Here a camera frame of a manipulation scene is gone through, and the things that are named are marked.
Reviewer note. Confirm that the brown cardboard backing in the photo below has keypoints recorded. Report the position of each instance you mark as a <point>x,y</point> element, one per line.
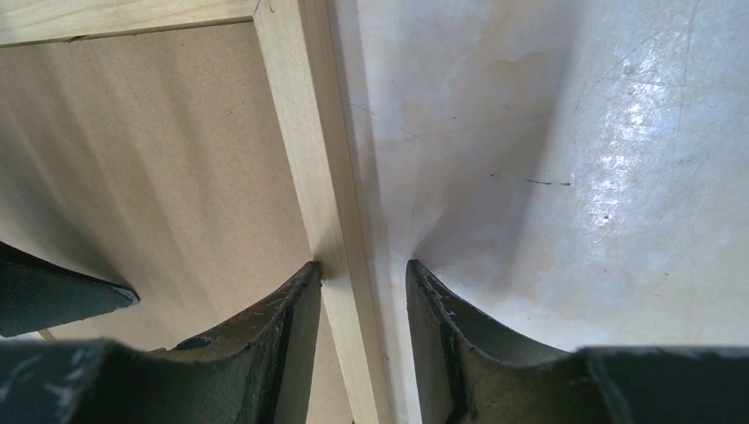
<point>154,161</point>

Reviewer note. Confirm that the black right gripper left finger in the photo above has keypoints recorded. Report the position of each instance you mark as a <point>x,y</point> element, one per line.
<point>255,367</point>

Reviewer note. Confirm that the light wooden picture frame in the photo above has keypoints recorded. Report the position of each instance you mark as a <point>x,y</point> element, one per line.
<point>298,54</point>

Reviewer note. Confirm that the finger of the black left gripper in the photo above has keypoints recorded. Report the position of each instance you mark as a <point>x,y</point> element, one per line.
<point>37,294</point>

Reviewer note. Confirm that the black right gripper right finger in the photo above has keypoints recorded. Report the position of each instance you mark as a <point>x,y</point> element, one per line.
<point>470,368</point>

